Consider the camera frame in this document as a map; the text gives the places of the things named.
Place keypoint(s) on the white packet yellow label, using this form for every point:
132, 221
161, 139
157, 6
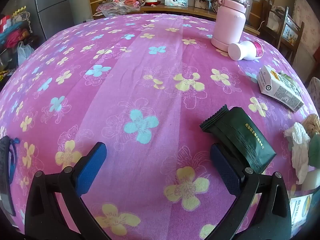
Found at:
301, 212

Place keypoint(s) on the dark wooden chair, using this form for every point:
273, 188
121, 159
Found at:
275, 22

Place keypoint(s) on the white green milk carton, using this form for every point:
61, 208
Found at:
277, 90

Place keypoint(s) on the fruit picture box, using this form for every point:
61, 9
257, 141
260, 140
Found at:
290, 34

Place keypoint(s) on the pink bag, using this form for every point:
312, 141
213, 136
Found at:
17, 38

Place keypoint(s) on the dark green snack packet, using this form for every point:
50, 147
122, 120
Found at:
237, 130

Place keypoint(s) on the floral appliance cover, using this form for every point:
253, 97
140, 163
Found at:
307, 17

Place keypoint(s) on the pink floral tablecloth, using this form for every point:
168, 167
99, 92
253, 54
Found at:
140, 67

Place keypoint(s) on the white plastic bag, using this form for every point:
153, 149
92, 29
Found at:
25, 52

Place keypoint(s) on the white pill bottle pink label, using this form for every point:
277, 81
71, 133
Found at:
240, 51

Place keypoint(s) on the wooden cabinet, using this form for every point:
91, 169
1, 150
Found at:
200, 13

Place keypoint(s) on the grey refrigerator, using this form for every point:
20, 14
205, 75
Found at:
50, 5

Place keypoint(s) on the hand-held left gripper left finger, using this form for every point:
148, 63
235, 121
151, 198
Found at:
88, 170

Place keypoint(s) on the pink thermos bottle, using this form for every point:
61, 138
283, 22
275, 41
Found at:
227, 25

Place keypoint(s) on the red white bowl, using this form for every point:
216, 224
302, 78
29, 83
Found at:
152, 2

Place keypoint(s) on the small photo frame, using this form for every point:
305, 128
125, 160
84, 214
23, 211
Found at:
201, 3

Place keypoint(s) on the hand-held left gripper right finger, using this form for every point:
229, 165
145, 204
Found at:
222, 170

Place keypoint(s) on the beige paper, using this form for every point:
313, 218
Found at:
312, 123

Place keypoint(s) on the blue bag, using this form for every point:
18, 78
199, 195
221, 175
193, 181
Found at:
10, 31

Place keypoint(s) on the clear plastic bag pile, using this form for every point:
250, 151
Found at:
117, 7

